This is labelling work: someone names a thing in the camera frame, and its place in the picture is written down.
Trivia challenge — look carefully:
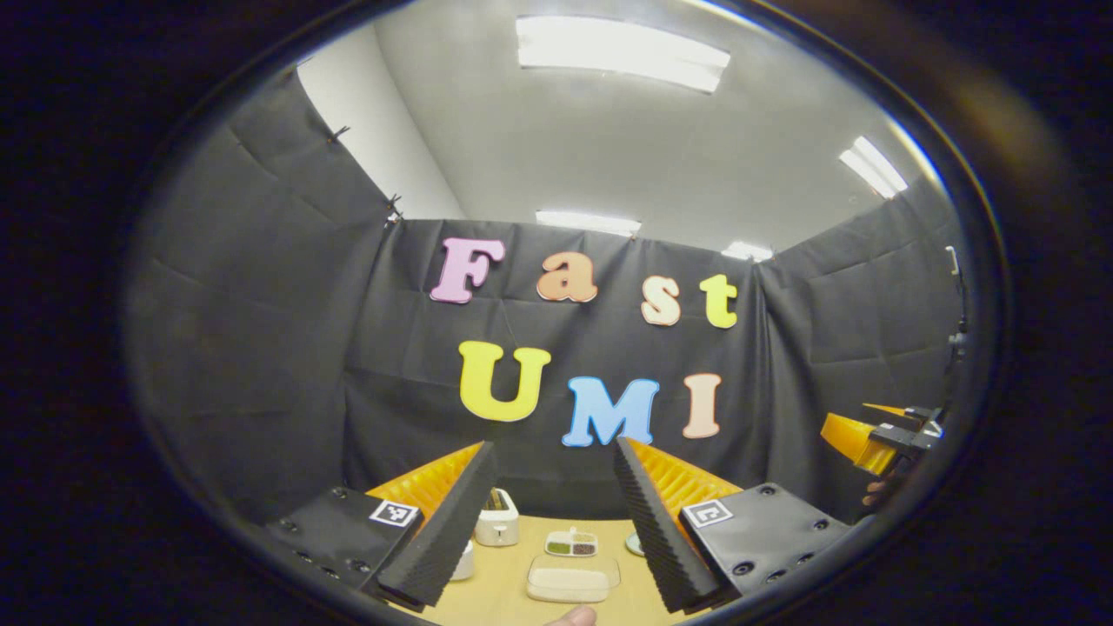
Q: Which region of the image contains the double strip ceiling light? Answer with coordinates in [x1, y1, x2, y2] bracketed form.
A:
[839, 136, 908, 199]

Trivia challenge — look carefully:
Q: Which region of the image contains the large ceiling light panel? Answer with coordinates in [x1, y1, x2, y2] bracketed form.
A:
[516, 15, 731, 94]

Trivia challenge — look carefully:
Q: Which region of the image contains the black backdrop cloth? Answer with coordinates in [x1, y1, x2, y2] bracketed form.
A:
[126, 70, 966, 523]

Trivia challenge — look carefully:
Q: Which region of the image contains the white divided grain dish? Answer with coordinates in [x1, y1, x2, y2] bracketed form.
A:
[545, 527, 599, 558]

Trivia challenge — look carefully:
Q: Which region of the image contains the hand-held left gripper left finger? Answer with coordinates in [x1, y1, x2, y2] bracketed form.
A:
[265, 441, 499, 609]

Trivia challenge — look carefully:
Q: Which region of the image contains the long ceiling light strip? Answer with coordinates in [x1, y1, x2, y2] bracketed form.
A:
[535, 210, 643, 237]

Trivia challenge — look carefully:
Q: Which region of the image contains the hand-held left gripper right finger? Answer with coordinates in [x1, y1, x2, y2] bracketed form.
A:
[613, 436, 853, 615]

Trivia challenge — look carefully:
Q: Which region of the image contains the clear container of rice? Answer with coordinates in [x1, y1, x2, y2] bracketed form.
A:
[526, 555, 622, 604]

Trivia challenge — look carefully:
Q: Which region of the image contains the white toaster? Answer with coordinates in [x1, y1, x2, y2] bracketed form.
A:
[475, 487, 521, 548]

